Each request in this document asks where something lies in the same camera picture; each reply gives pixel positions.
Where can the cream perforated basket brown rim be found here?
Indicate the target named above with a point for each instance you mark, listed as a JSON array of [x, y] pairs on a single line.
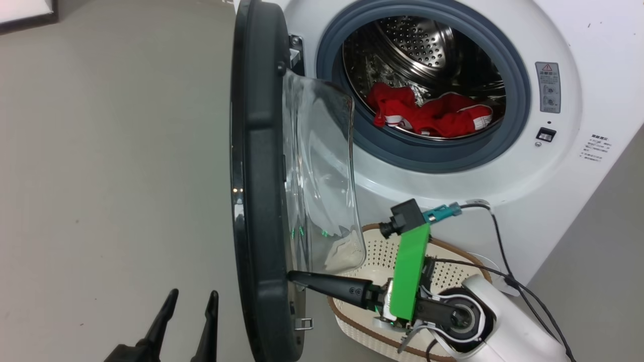
[[377, 256]]

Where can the black text print sticker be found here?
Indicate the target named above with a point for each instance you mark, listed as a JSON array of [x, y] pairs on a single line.
[[596, 148]]

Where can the dark framed white board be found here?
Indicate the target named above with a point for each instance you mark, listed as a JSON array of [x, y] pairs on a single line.
[[25, 6]]

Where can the black door lock socket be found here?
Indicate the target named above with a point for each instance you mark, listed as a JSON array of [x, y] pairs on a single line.
[[546, 134]]

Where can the grey warning label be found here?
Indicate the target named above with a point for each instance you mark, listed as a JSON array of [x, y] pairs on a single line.
[[548, 88]]

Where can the grey rubber door gasket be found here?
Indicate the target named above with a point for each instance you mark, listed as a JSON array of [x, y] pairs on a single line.
[[427, 156]]

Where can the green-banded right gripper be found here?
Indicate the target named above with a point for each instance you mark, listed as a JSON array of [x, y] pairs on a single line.
[[410, 271]]

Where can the white front-load washing machine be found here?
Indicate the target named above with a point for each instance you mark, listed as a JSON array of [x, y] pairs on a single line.
[[593, 50]]

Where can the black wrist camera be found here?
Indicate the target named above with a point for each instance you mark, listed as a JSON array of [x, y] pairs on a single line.
[[405, 216], [123, 354]]

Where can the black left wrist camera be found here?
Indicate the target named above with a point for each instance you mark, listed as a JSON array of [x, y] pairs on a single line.
[[123, 354]]

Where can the red garment with white trim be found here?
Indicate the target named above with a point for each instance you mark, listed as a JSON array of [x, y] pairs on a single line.
[[443, 118]]

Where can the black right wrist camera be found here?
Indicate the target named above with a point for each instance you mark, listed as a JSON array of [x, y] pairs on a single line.
[[405, 216]]

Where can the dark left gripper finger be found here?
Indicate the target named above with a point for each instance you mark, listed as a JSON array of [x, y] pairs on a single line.
[[166, 317], [210, 327]]

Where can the black round glass washer door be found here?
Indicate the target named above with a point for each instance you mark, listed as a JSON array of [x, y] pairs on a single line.
[[261, 201]]

